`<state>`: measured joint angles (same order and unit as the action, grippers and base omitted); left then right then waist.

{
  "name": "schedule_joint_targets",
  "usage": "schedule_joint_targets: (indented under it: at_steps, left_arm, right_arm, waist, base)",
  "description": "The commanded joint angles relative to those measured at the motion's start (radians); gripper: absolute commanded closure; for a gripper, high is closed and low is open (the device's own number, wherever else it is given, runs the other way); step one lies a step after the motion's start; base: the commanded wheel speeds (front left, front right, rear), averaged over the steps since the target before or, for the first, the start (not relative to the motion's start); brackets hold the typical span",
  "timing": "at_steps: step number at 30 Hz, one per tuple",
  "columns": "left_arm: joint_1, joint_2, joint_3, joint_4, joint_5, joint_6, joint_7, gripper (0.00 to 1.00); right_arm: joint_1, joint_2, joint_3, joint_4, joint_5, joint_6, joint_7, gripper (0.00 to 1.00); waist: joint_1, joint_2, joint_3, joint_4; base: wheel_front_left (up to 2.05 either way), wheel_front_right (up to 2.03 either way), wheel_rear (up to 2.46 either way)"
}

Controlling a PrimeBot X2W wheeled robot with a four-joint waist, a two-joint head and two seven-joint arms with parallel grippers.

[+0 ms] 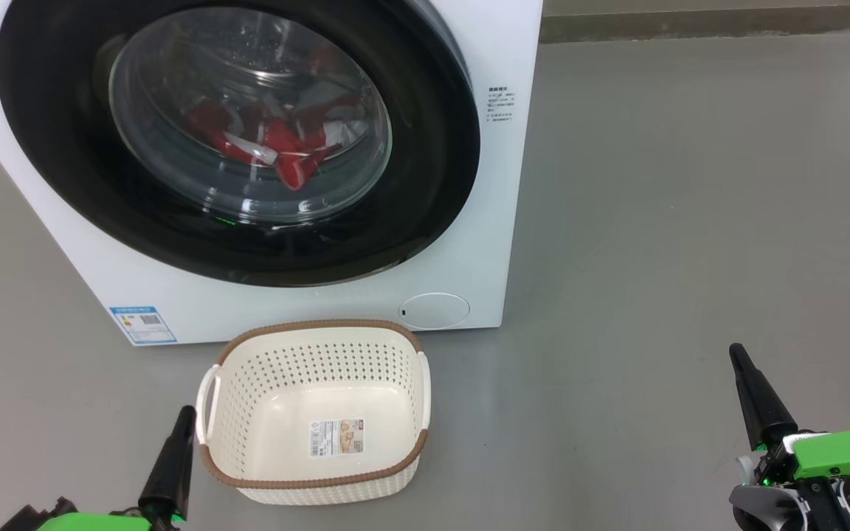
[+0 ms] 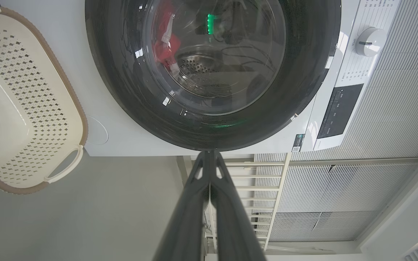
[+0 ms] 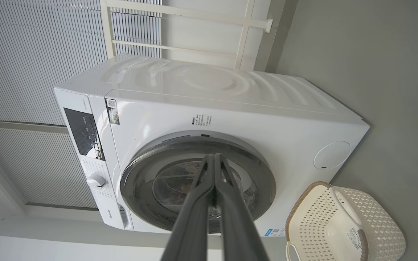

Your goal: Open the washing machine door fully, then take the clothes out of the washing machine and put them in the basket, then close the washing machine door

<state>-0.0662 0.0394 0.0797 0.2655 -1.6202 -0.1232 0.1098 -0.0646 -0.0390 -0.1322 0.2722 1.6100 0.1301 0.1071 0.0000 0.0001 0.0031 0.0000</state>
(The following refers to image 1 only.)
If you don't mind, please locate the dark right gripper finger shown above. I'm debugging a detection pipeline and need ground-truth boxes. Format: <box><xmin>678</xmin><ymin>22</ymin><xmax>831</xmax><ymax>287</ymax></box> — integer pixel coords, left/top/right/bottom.
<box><xmin>729</xmin><ymin>343</ymin><xmax>799</xmax><ymax>452</ymax></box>

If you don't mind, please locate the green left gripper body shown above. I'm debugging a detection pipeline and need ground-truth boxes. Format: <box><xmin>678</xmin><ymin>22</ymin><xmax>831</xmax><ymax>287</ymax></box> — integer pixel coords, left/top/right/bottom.
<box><xmin>36</xmin><ymin>513</ymin><xmax>154</xmax><ymax>531</ymax></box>

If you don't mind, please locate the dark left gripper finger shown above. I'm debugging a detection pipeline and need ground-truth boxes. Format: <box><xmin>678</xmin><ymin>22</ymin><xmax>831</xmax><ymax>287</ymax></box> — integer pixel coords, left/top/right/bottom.
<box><xmin>137</xmin><ymin>406</ymin><xmax>197</xmax><ymax>524</ymax></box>

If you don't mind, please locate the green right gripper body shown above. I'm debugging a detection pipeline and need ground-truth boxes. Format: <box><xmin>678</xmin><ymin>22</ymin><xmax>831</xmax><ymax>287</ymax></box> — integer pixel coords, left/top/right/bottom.
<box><xmin>756</xmin><ymin>428</ymin><xmax>850</xmax><ymax>484</ymax></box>

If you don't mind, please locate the red and white garment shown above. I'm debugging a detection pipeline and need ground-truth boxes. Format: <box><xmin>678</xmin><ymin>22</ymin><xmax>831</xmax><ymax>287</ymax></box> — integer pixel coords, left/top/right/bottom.
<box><xmin>185</xmin><ymin>70</ymin><xmax>367</xmax><ymax>192</ymax></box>

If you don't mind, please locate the cream perforated basket brown rim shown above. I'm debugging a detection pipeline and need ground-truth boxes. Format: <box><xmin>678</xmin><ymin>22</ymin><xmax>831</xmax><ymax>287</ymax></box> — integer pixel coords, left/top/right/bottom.
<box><xmin>196</xmin><ymin>319</ymin><xmax>432</xmax><ymax>507</ymax></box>

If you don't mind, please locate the printed product label sticker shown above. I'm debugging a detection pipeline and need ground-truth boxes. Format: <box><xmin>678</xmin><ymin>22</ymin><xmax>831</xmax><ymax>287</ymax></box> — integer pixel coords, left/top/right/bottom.
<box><xmin>309</xmin><ymin>418</ymin><xmax>365</xmax><ymax>458</ymax></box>

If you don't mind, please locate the white front-load washing machine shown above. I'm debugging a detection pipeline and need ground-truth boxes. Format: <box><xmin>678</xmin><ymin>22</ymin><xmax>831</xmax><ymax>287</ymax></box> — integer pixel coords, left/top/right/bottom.
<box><xmin>0</xmin><ymin>0</ymin><xmax>544</xmax><ymax>347</ymax></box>

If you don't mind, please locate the blue energy label sticker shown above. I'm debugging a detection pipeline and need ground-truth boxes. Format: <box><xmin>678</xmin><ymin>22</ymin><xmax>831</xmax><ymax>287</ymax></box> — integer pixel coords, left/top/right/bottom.
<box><xmin>109</xmin><ymin>305</ymin><xmax>178</xmax><ymax>346</ymax></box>

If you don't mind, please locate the round white filter cover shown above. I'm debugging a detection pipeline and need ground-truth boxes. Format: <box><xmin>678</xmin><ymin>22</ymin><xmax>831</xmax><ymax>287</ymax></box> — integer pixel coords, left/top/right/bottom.
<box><xmin>398</xmin><ymin>293</ymin><xmax>471</xmax><ymax>330</ymax></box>

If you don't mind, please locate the small printed text label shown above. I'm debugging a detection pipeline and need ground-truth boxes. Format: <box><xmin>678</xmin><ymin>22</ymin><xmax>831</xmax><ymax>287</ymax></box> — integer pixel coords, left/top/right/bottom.
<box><xmin>487</xmin><ymin>86</ymin><xmax>518</xmax><ymax>125</ymax></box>

